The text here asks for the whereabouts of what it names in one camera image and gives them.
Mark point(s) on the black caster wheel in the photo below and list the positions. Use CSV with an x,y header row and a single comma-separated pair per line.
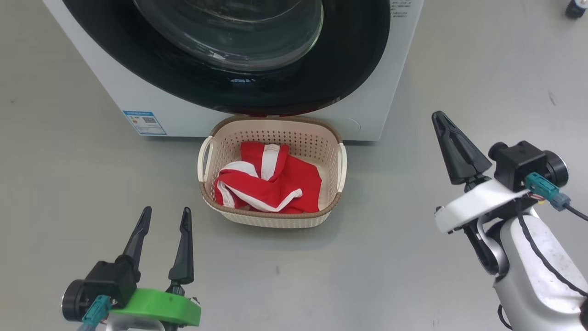
x,y
576,9

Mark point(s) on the blue energy label sticker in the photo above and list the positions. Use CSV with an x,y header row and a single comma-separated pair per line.
x,y
144,123

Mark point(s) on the cream laundry basket brown rim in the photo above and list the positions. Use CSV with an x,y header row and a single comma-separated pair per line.
x,y
275,135

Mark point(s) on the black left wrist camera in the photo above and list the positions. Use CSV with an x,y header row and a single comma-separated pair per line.
x,y
110,278

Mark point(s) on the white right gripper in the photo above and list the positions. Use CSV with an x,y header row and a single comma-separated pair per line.
x,y
473,207

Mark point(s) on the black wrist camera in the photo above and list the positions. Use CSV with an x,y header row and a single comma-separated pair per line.
x,y
521,163
110,278

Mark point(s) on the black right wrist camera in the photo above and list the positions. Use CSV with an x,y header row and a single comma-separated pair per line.
x,y
521,163

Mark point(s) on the black round glass washer door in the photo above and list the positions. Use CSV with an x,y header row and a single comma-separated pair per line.
x,y
349,69

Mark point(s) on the red garment with white stripes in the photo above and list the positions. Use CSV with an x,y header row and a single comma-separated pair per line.
x,y
298,184

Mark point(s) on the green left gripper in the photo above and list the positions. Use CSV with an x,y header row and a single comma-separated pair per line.
x,y
161,305

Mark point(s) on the white front-load washing machine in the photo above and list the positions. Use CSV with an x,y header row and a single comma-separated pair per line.
x,y
138,99

